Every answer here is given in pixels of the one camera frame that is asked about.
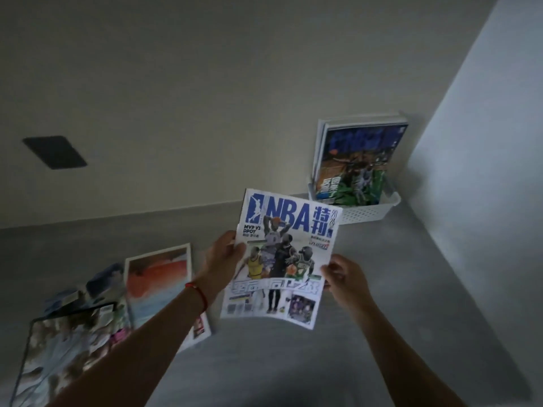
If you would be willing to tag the person's left hand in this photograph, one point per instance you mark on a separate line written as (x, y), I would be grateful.
(222, 262)

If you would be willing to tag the pile of assorted magazines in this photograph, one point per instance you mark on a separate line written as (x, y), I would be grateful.
(85, 309)

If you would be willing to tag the white basketball magazine blue title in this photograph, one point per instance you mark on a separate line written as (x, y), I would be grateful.
(288, 233)

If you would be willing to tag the person's right forearm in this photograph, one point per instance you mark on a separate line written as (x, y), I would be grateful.
(403, 364)

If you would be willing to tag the grey wall socket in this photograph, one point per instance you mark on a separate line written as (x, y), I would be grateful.
(55, 152)

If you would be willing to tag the white perforated plastic basket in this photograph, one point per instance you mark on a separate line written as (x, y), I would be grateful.
(365, 214)

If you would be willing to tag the white magazine orange picture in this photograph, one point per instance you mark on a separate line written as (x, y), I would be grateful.
(157, 275)

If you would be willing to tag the person's right hand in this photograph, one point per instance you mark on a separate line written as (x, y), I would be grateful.
(350, 283)

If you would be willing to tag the black-framed magazine pale picture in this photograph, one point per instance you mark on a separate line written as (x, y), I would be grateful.
(63, 347)

